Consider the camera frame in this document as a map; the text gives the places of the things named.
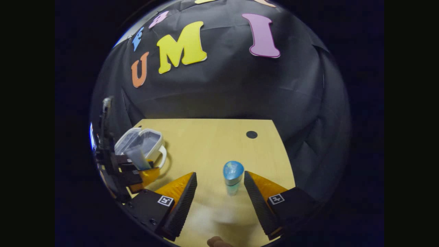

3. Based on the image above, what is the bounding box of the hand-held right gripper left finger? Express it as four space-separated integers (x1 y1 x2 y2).
124 172 198 242

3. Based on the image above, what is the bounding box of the white suitcase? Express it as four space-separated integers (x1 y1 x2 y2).
114 127 167 170

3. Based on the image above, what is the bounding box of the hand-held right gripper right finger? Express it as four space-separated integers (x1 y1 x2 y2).
243 170 321 240

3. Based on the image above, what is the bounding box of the black backdrop cloth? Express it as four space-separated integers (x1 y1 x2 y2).
90 0 352 206

